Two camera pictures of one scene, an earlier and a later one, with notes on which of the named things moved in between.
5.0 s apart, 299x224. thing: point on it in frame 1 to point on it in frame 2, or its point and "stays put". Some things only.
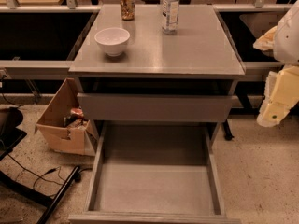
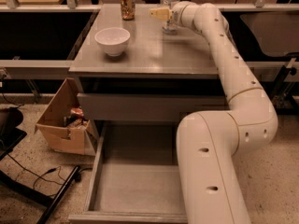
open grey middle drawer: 155,173 stays put
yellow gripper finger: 281,94 to 165,14
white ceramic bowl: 113,40 stays put
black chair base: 10,134 stays put
